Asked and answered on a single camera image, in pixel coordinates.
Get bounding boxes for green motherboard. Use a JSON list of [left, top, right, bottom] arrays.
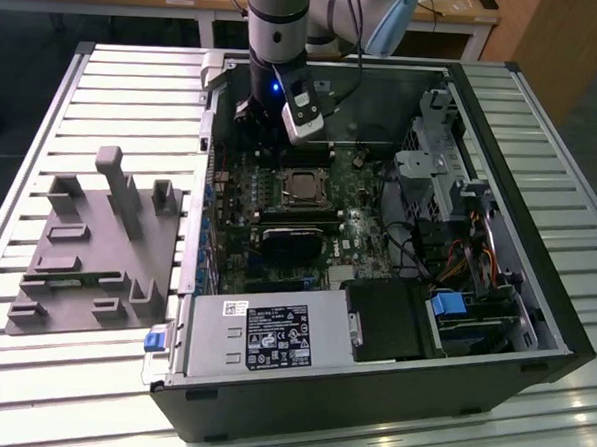
[[207, 133, 402, 305]]

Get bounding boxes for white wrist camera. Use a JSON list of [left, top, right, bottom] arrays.
[[279, 66, 331, 149]]

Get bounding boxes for grey case handle block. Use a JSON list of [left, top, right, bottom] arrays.
[[199, 49, 226, 89]]

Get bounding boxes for silver chipset heatsink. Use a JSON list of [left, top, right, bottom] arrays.
[[327, 264, 358, 291]]

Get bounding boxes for silver CPU plate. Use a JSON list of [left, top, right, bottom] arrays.
[[286, 171, 323, 200]]

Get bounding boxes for black PC case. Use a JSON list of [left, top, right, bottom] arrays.
[[146, 43, 597, 447]]

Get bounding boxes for blue case latch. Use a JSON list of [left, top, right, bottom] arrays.
[[143, 328, 167, 353]]

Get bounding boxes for CPU socket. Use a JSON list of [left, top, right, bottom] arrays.
[[276, 164, 331, 211]]

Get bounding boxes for black cable bundle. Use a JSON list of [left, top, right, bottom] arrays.
[[379, 215, 436, 283]]

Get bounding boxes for grey power supply unit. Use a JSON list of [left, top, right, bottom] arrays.
[[177, 290, 361, 393]]

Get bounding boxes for wooden cabinet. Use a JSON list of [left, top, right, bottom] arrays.
[[503, 0, 597, 130]]

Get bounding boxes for coloured power wires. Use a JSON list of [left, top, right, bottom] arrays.
[[437, 238, 500, 290]]

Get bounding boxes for metal drive cage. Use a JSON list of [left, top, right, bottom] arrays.
[[391, 86, 487, 224]]

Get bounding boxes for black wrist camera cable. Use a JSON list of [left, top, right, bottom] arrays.
[[218, 0, 372, 116]]

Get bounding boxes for grey parts rack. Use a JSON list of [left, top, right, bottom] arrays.
[[2, 140, 188, 346]]

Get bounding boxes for black RAM slot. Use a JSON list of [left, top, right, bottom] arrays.
[[276, 140, 335, 157], [259, 206, 341, 223], [256, 215, 341, 233], [275, 151, 334, 169]]

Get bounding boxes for metal socket cover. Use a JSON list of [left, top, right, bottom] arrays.
[[279, 166, 330, 207]]

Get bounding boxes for black graphics card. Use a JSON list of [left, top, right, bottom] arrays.
[[259, 222, 324, 264]]

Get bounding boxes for blue disk carrier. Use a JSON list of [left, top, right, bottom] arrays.
[[431, 289, 469, 323]]

